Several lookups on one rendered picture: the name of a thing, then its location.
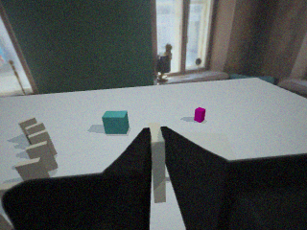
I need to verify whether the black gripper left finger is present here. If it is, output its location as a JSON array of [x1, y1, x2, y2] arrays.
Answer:
[[1, 127, 153, 230]]

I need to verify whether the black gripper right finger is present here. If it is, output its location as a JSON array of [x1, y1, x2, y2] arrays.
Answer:
[[160, 126, 307, 230]]

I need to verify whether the teal cube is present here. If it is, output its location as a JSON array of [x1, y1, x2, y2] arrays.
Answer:
[[102, 111, 130, 134]]

